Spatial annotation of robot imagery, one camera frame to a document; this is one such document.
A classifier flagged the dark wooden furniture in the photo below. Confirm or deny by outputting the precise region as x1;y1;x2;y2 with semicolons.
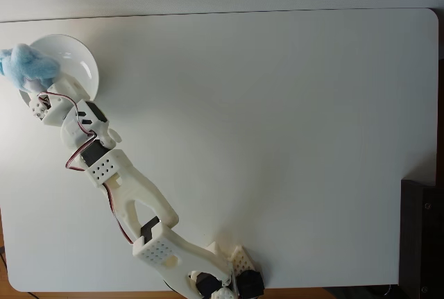
400;178;444;299

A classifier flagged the white ceramic bowl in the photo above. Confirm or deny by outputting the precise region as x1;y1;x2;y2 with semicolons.
17;34;101;112

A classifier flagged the skyblue plush doll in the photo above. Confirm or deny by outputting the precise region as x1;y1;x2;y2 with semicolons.
0;43;62;92

